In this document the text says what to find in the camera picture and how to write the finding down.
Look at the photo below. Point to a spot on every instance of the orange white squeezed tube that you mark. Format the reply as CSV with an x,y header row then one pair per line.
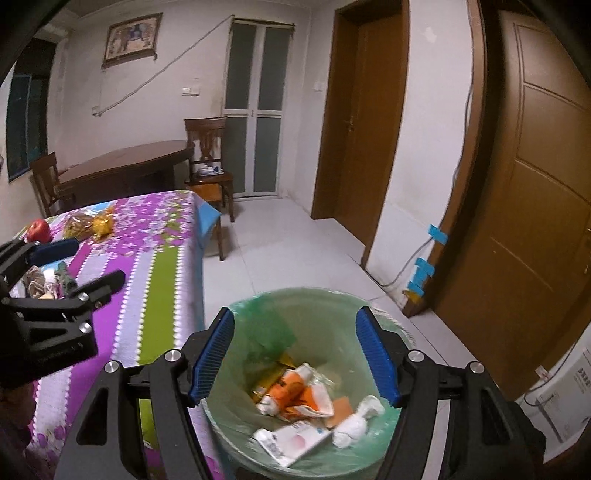
x,y
295,383

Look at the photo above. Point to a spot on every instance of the brown cardboard piece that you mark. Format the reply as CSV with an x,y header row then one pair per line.
x,y
340,408

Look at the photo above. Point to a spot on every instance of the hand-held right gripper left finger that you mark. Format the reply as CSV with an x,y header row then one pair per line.
x,y
212,360

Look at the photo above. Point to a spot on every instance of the framed wall picture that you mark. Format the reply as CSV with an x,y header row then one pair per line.
x,y
133,40

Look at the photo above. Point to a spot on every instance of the green lined trash bin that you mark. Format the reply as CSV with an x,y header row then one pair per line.
x,y
258,332

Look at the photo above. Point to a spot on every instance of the white wrapper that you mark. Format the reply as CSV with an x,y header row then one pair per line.
x,y
37,281

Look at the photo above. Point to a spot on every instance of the white tissue wad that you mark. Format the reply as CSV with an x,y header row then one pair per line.
x,y
358,422

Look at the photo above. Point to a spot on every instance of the blue tape strip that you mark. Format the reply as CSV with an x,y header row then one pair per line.
x,y
438,234
422,274

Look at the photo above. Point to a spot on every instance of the red apple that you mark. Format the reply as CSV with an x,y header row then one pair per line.
x,y
39,230

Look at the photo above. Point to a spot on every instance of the white double light switch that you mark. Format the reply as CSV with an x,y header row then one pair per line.
x,y
190,91

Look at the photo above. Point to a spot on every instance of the round dark wooden table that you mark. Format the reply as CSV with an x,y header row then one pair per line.
x,y
124,164

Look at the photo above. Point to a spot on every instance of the crushed gold box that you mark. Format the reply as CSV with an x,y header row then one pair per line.
x,y
272,374

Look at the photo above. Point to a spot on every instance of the dark window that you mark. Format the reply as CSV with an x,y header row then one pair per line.
x,y
30,110

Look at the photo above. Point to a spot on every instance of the frosted glass double door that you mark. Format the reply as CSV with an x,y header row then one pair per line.
x,y
258,115

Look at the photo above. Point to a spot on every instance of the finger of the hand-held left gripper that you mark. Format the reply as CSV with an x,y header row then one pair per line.
x,y
55,251
99,288

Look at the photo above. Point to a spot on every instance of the white wall panel box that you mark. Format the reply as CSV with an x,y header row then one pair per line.
x,y
568,397

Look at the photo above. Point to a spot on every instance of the clear bag of brown snacks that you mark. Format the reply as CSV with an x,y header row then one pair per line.
x,y
77,227

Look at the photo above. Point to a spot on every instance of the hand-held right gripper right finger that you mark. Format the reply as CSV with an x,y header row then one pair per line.
x,y
378,360

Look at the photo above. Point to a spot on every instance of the white red-striped carton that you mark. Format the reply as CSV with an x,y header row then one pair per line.
x,y
291,441

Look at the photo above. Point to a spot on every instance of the white blue cloth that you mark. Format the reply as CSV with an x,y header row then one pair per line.
x,y
208,170

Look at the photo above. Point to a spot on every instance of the yellow crinkled wrapper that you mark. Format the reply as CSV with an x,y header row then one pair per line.
x,y
104,225

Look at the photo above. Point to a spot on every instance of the brown panelled wooden door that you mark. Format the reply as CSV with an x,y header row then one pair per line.
x,y
531,207

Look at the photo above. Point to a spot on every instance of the purple green floral tablecloth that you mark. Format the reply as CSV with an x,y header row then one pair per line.
x,y
152,277

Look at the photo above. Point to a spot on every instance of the dark wooden chair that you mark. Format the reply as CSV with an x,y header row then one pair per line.
x,y
46,184
205,138

